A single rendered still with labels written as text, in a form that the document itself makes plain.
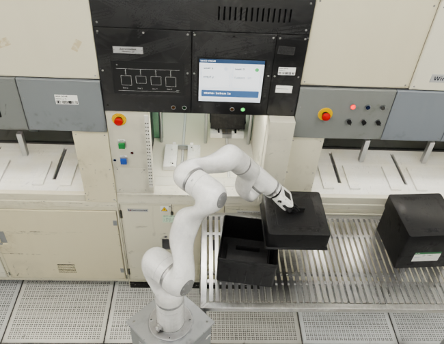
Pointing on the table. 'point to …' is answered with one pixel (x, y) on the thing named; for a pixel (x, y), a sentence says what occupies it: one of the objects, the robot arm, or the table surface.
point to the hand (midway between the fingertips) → (294, 208)
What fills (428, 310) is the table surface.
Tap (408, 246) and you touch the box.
